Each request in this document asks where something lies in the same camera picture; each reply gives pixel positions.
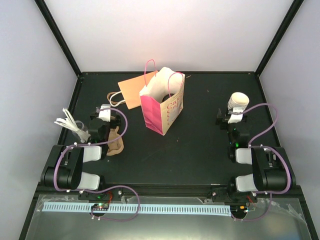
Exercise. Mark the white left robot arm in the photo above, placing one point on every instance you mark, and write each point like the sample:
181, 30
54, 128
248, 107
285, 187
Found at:
64, 167

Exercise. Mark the black frame post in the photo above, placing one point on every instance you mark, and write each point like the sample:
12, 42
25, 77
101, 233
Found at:
283, 27
44, 9

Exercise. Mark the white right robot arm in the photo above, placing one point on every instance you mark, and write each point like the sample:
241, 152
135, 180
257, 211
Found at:
271, 168

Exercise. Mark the black cup lid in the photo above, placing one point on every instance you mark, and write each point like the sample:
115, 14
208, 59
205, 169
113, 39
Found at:
166, 97

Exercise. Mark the stack of paper cups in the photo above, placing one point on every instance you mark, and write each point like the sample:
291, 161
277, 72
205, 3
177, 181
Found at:
238, 100

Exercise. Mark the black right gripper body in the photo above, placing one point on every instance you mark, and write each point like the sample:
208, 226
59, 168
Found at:
223, 126

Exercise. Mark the white straws bundle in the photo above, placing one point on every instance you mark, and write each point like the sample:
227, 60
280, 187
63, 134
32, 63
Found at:
75, 126

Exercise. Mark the cream cakes paper bag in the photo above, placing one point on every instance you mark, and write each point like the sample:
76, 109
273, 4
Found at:
159, 116

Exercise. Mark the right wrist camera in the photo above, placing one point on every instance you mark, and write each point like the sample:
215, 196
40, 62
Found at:
236, 115

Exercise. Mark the light blue cable duct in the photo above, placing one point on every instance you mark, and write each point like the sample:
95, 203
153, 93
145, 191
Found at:
120, 208

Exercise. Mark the black frame post right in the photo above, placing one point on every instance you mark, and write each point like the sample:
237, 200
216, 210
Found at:
283, 27

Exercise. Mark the black frame post left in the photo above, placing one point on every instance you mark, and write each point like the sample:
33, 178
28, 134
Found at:
44, 9

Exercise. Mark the plain brown paper bag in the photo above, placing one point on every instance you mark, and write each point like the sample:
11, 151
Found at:
130, 89

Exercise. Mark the brown pulp cup carriers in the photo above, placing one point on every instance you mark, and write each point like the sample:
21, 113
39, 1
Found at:
116, 146

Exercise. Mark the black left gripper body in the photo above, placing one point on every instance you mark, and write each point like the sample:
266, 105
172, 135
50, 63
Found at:
115, 122

